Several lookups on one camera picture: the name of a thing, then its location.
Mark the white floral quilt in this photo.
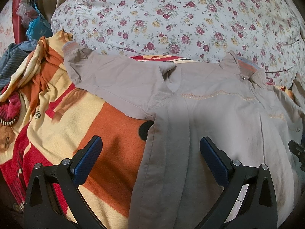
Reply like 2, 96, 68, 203
51, 0, 304, 86

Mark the grey-beige jacket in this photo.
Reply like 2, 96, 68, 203
63, 41, 304, 228

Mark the dark striped garment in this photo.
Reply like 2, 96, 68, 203
0, 39, 38, 90

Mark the orange yellow red blanket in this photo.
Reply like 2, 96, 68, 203
0, 29, 199, 229

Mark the blue plastic bag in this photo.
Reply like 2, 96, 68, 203
26, 3, 53, 40

